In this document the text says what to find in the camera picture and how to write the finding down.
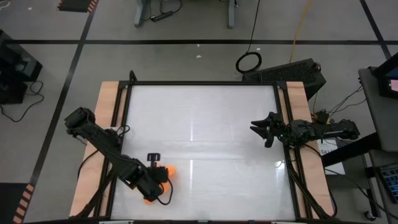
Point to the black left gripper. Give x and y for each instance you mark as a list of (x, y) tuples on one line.
[(152, 180)]

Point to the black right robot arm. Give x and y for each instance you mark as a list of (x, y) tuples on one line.
[(339, 127)]

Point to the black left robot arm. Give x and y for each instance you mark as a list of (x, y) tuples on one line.
[(102, 140)]

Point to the grey desk leg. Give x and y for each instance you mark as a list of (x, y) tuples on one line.
[(141, 12), (231, 14)]

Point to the black power strip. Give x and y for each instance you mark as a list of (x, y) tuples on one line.
[(161, 16)]

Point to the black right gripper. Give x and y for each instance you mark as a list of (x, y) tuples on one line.
[(280, 130)]

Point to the white paper sheet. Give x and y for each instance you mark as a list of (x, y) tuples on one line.
[(334, 165)]

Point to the black monitor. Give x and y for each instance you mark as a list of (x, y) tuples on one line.
[(385, 71)]

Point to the orange towel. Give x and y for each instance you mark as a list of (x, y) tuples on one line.
[(172, 170)]

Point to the black perforated computer case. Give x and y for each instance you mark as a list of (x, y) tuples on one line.
[(286, 73)]

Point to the black orange striped mat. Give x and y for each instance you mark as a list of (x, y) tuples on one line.
[(74, 4), (9, 202)]

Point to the small black controller box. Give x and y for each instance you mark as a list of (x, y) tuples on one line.
[(321, 116)]

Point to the black equipment cart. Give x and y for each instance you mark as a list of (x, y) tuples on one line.
[(12, 62)]

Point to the keyboard with blue keys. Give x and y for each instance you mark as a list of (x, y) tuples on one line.
[(390, 183)]

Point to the grey side table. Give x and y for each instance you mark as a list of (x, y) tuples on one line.
[(379, 118)]

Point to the wooden side board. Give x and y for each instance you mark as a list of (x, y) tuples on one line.
[(297, 93), (105, 93)]

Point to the black table support bar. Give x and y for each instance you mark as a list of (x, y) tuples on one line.
[(351, 149)]

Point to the black table frame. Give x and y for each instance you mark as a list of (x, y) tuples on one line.
[(202, 83)]

